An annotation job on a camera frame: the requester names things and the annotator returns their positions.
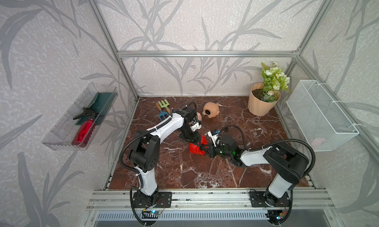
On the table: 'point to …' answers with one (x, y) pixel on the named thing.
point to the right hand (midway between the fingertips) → (200, 147)
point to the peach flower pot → (256, 106)
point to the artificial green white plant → (275, 80)
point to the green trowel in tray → (97, 109)
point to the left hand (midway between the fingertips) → (195, 143)
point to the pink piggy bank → (199, 115)
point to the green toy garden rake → (165, 105)
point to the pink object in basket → (316, 142)
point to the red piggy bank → (196, 149)
